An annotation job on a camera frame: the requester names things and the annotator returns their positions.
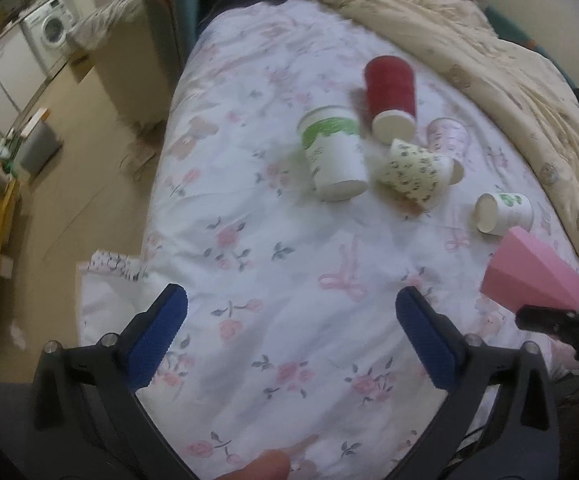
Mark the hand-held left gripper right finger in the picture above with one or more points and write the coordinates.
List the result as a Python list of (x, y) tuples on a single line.
[(428, 340)]

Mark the teal pillow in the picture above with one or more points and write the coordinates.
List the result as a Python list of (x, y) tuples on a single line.
[(512, 27)]

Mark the white washing machine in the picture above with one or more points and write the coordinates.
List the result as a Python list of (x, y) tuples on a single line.
[(49, 30)]

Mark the small white green-print cup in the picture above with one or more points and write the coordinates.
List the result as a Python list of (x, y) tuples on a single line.
[(504, 212)]

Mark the large white green-print cup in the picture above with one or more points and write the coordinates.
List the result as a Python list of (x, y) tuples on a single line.
[(334, 160)]

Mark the cardboard box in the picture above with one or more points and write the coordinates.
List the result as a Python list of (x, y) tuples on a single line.
[(81, 65)]

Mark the grey bin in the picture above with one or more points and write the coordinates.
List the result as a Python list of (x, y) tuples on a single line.
[(39, 147)]

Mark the cream floral paper cup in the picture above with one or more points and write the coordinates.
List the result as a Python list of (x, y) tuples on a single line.
[(409, 170)]

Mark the beige duvet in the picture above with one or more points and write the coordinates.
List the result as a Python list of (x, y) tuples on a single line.
[(469, 25)]

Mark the pink patterned paper cup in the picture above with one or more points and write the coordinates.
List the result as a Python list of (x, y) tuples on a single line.
[(447, 135)]

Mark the white cabinet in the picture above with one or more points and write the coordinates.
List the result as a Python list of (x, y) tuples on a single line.
[(4, 70)]

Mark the red paper cup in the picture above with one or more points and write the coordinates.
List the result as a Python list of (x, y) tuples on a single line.
[(389, 90)]

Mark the teal upholstered furniture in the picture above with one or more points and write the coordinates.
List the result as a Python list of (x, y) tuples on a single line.
[(167, 20)]

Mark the white floral quilt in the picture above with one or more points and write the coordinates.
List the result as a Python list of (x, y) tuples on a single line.
[(269, 240)]

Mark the pink faceted cup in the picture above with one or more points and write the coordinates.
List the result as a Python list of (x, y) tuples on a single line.
[(529, 270)]

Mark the person's left hand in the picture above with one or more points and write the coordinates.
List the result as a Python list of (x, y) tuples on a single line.
[(259, 467)]

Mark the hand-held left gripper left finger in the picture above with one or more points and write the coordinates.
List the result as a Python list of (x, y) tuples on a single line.
[(158, 337)]

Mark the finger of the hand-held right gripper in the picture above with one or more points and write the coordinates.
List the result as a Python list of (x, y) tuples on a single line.
[(544, 319)]

